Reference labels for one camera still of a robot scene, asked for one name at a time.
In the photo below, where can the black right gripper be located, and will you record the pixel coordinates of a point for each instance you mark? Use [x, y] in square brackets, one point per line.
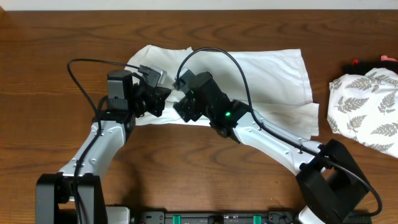
[185, 109]

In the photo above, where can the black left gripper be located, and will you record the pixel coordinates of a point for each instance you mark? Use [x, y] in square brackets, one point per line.
[157, 100]

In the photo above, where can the white printed t-shirt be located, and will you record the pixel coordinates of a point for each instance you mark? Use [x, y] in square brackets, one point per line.
[276, 82]

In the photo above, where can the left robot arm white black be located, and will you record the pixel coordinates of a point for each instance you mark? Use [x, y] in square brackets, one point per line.
[74, 194]

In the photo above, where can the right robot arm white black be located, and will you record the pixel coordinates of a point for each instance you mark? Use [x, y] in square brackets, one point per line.
[331, 182]

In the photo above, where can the black garment with red details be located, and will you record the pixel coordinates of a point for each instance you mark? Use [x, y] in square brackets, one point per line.
[358, 67]

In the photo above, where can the white fern pattern cloth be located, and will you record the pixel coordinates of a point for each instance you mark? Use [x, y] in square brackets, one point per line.
[364, 108]

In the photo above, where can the black mounting rail with clamps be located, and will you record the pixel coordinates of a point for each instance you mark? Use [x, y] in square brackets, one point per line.
[217, 217]

